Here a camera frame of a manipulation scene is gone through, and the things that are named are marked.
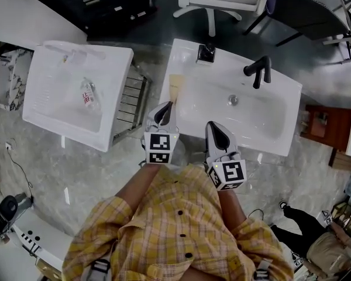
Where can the grey upholstered chair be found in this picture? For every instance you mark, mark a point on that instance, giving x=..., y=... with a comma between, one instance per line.
x=307, y=13

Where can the white washboard laundry sink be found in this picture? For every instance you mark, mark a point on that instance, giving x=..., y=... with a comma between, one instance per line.
x=58, y=98

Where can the white ceramic sink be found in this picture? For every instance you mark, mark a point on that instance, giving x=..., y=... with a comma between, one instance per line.
x=210, y=80

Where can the black sink faucet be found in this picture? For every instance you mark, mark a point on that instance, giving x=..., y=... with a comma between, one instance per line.
x=258, y=69

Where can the person's right forearm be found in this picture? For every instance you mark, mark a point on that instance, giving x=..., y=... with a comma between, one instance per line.
x=231, y=206

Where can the chrome sink drain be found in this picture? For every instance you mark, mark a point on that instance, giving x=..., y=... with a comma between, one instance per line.
x=233, y=99

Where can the black office printer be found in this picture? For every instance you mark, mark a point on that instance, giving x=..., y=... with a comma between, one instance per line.
x=99, y=4

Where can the person's left forearm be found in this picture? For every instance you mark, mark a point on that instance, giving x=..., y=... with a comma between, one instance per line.
x=137, y=186

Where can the clear plastic bottle red label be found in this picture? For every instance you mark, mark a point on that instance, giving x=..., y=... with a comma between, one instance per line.
x=89, y=97

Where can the marble pattern panel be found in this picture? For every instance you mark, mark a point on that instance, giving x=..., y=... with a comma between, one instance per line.
x=13, y=80

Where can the red-brown wooden cabinet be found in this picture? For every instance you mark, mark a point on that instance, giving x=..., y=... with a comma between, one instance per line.
x=327, y=124

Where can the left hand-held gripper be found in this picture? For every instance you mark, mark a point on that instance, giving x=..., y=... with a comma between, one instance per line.
x=161, y=145

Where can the yellow plaid shirt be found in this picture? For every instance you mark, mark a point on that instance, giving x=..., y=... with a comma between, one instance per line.
x=169, y=230

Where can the white counter with black holes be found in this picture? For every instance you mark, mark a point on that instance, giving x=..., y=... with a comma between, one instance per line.
x=44, y=239

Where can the white floor socket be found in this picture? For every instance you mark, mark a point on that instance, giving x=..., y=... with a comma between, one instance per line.
x=8, y=146

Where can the black hair dryer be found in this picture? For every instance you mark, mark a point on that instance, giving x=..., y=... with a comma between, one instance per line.
x=6, y=212

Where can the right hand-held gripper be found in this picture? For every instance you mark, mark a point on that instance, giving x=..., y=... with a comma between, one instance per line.
x=228, y=171

